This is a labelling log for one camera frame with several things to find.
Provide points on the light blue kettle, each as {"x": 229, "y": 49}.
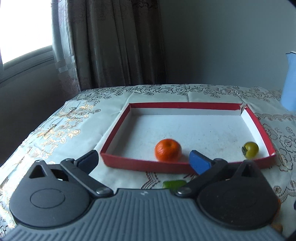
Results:
{"x": 289, "y": 81}

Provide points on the green tomato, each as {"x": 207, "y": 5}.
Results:
{"x": 250, "y": 150}

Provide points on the window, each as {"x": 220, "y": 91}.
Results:
{"x": 23, "y": 30}

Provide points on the green cucumber piece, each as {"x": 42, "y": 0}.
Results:
{"x": 174, "y": 184}

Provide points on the brown patterned curtain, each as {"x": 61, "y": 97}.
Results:
{"x": 104, "y": 46}

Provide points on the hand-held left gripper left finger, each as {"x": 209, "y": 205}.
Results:
{"x": 90, "y": 160}

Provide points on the red cardboard box tray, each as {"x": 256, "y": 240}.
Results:
{"x": 185, "y": 129}

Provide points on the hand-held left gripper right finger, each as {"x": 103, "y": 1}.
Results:
{"x": 198, "y": 162}

